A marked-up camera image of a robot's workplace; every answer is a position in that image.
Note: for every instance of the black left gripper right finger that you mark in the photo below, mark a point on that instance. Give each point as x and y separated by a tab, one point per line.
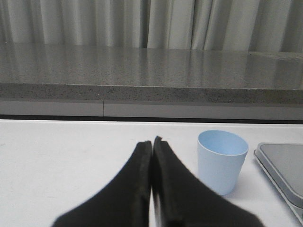
181	200

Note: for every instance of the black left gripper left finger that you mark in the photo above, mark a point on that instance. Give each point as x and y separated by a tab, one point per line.
123	202

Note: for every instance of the light blue plastic cup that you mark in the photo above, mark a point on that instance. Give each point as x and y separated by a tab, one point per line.
220	156

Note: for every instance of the silver digital kitchen scale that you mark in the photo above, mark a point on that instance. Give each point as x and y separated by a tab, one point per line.
283	164

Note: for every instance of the grey stone counter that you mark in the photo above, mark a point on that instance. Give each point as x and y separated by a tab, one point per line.
74	80

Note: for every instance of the grey pleated curtain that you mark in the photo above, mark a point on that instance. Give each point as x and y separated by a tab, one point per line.
236	25

